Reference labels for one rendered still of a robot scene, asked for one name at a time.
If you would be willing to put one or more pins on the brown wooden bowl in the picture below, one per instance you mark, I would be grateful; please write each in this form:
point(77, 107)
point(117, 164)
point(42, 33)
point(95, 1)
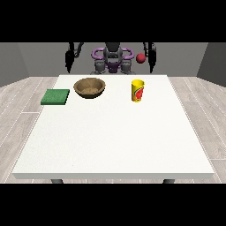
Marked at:
point(89, 87)

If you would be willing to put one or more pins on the green square pad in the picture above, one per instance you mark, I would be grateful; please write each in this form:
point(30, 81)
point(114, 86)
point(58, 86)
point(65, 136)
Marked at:
point(55, 96)

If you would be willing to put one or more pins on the small red ball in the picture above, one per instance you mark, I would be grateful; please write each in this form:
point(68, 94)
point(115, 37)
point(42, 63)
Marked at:
point(141, 58)

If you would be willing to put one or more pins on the yellow cup with melon print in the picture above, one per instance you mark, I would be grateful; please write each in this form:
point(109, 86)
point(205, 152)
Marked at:
point(137, 91)

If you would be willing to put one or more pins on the grey robot trunk purple rings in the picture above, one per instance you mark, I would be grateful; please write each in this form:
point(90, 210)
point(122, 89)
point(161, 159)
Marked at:
point(112, 60)

